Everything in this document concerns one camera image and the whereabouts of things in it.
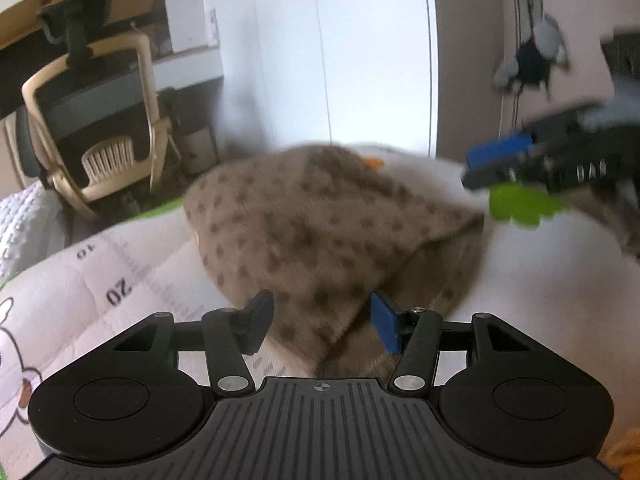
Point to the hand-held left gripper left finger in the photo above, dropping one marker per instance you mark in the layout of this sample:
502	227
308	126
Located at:
257	320

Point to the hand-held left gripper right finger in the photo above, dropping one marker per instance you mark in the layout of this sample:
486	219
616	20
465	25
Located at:
385	322

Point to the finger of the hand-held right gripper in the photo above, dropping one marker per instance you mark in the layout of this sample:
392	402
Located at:
505	174
500	150

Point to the grey hanging plush toy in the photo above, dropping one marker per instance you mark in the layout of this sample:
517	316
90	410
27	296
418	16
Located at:
535	55

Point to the printed quilted blanket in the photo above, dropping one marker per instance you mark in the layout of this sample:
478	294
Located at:
525	285

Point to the white trash can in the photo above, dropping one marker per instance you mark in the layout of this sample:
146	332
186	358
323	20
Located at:
200	152

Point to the white wardrobe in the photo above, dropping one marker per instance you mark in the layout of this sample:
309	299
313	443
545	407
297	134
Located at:
325	50

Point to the white quilted mattress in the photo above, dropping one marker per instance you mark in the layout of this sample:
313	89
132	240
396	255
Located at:
25	230

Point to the white desk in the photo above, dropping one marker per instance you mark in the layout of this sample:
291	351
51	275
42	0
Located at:
195	70

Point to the beige mesh office chair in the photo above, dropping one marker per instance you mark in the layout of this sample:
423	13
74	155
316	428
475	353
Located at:
90	105

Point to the yellow cloth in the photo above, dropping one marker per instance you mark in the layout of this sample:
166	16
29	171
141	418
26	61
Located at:
625	455

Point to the white box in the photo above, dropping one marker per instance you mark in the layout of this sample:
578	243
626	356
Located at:
190	17

